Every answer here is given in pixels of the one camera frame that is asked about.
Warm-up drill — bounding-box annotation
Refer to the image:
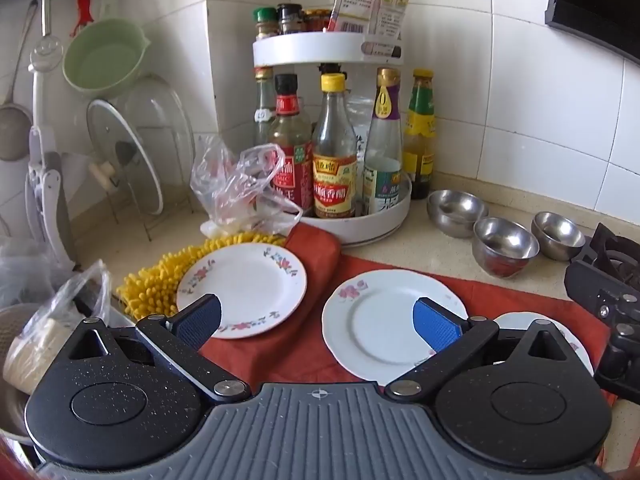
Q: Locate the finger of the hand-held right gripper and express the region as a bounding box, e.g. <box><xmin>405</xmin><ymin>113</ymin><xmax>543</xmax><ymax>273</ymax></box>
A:
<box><xmin>565</xmin><ymin>260</ymin><xmax>640</xmax><ymax>318</ymax></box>
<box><xmin>595</xmin><ymin>317</ymin><xmax>640</xmax><ymax>393</ymax></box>

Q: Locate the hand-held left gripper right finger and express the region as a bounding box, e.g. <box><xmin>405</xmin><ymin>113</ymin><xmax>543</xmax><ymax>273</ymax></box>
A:
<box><xmin>384</xmin><ymin>297</ymin><xmax>573</xmax><ymax>403</ymax></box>

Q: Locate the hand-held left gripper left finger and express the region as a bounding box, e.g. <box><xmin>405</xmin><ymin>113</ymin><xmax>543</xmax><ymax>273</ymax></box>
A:
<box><xmin>67</xmin><ymin>294</ymin><xmax>252</xmax><ymax>403</ymax></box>

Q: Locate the floral white plate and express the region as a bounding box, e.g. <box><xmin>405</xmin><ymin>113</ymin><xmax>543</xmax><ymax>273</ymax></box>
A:
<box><xmin>321</xmin><ymin>269</ymin><xmax>470</xmax><ymax>381</ymax></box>
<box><xmin>176</xmin><ymin>242</ymin><xmax>308</xmax><ymax>340</ymax></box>
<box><xmin>492</xmin><ymin>311</ymin><xmax>596</xmax><ymax>378</ymax></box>

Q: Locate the stainless steel bowl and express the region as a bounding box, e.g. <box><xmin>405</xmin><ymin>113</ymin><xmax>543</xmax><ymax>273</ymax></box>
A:
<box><xmin>426</xmin><ymin>189</ymin><xmax>490</xmax><ymax>239</ymax></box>
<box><xmin>472</xmin><ymin>217</ymin><xmax>541</xmax><ymax>279</ymax></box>
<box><xmin>531</xmin><ymin>211</ymin><xmax>587</xmax><ymax>262</ymax></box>

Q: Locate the black gas stove grate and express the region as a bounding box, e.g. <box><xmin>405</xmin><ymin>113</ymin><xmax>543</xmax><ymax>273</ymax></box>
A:
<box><xmin>581</xmin><ymin>223</ymin><xmax>640</xmax><ymax>282</ymax></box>

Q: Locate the yellow chenille mat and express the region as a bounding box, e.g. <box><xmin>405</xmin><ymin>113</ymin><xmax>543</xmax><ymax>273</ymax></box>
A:
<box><xmin>116</xmin><ymin>232</ymin><xmax>289</xmax><ymax>332</ymax></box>

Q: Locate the orange-red cloth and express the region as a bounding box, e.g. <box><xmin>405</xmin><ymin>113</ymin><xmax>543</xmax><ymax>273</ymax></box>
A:
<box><xmin>199</xmin><ymin>223</ymin><xmax>620</xmax><ymax>407</ymax></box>

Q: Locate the crumpled clear plastic bag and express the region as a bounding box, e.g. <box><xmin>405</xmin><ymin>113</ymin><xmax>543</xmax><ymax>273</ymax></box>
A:
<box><xmin>0</xmin><ymin>236</ymin><xmax>114</xmax><ymax>397</ymax></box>

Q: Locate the white rim glass lid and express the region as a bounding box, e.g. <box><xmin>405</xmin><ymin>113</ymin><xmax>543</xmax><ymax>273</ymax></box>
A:
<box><xmin>85</xmin><ymin>98</ymin><xmax>165</xmax><ymax>217</ymax></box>

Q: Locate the purple neck clear bottle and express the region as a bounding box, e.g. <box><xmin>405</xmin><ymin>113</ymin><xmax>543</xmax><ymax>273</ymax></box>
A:
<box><xmin>363</xmin><ymin>67</ymin><xmax>404</xmax><ymax>216</ymax></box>

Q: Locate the red label sauce bottle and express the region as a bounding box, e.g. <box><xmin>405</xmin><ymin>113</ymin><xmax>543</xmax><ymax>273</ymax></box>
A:
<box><xmin>268</xmin><ymin>73</ymin><xmax>315</xmax><ymax>217</ymax></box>

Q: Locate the yellow cap vinegar bottle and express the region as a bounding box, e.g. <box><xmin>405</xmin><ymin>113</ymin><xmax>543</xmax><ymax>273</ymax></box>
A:
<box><xmin>312</xmin><ymin>73</ymin><xmax>359</xmax><ymax>219</ymax></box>

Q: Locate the yellow green label bottle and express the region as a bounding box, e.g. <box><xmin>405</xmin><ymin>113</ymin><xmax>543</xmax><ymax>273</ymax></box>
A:
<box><xmin>402</xmin><ymin>69</ymin><xmax>437</xmax><ymax>200</ymax></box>

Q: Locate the white kitchen tool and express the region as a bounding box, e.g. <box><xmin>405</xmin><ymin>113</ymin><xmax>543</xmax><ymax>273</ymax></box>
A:
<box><xmin>24</xmin><ymin>67</ymin><xmax>77</xmax><ymax>272</ymax></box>

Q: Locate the large clear glass lid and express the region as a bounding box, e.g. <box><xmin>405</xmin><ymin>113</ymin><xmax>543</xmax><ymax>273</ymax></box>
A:
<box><xmin>122</xmin><ymin>73</ymin><xmax>196</xmax><ymax>202</ymax></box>

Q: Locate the slim clear glass bottle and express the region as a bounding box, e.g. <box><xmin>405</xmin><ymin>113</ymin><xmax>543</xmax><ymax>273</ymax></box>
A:
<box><xmin>253</xmin><ymin>66</ymin><xmax>277</xmax><ymax>147</ymax></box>

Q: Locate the metal mesh strainer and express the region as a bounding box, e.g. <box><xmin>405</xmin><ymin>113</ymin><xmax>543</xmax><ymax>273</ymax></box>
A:
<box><xmin>0</xmin><ymin>0</ymin><xmax>35</xmax><ymax>162</ymax></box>

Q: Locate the green plastic ladle bowl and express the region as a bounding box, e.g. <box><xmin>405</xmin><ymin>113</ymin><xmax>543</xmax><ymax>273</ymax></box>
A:
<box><xmin>62</xmin><ymin>17</ymin><xmax>150</xmax><ymax>100</ymax></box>

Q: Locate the black range hood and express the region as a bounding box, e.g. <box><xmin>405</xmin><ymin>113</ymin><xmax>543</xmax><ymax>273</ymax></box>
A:
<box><xmin>544</xmin><ymin>0</ymin><xmax>640</xmax><ymax>67</ymax></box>

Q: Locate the white two-tier turntable rack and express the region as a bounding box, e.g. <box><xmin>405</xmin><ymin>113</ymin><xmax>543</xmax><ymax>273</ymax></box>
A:
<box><xmin>252</xmin><ymin>29</ymin><xmax>414</xmax><ymax>248</ymax></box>

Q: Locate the green cap spice jar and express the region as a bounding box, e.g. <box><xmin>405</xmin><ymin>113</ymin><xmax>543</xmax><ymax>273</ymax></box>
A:
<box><xmin>252</xmin><ymin>7</ymin><xmax>279</xmax><ymax>42</ymax></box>

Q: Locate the metal slotted spatula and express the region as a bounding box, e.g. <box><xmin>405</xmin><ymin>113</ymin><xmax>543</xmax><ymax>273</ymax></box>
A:
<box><xmin>28</xmin><ymin>0</ymin><xmax>64</xmax><ymax>74</ymax></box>

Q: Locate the black cap spice jar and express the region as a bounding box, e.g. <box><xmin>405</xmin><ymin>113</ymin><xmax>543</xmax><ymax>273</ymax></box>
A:
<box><xmin>276</xmin><ymin>3</ymin><xmax>306</xmax><ymax>36</ymax></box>

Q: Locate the red spice jar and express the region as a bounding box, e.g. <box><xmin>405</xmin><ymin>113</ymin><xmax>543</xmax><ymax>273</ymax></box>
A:
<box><xmin>304</xmin><ymin>8</ymin><xmax>334</xmax><ymax>32</ymax></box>

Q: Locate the white yellow seasoning packet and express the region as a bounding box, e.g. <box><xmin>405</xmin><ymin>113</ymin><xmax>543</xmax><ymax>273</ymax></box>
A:
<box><xmin>372</xmin><ymin>0</ymin><xmax>412</xmax><ymax>42</ymax></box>

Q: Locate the red fish-shaped hanger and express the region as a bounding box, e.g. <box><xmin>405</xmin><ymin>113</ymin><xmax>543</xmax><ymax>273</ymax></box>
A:
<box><xmin>68</xmin><ymin>0</ymin><xmax>95</xmax><ymax>39</ymax></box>

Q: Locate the wire lid rack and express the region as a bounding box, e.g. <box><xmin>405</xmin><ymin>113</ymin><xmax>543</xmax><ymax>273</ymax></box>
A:
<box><xmin>99</xmin><ymin>110</ymin><xmax>202</xmax><ymax>242</ymax></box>

